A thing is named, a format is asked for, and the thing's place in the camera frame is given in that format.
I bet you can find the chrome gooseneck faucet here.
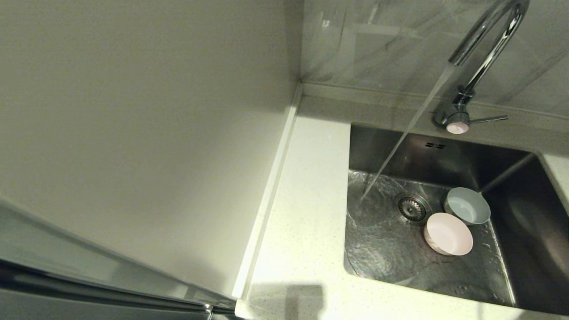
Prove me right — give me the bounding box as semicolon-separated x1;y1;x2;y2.
433;0;530;135

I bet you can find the pink bowl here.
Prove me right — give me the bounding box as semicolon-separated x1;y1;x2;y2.
423;212;473;256

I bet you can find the blue grey bowl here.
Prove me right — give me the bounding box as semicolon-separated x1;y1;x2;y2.
444;187;491;225

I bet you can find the stainless steel sink basin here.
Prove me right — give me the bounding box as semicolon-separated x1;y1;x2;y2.
343;124;569;316

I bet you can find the white countertop edge strip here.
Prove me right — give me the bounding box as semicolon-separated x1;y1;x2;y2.
232;84;304;299

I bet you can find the running water stream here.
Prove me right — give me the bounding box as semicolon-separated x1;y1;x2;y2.
362;62;458;200

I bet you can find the round metal drain strainer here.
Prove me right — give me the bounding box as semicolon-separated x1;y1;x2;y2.
393;192;433;226

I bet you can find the white cabinet side panel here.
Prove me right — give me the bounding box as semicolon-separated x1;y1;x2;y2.
0;0;304;297

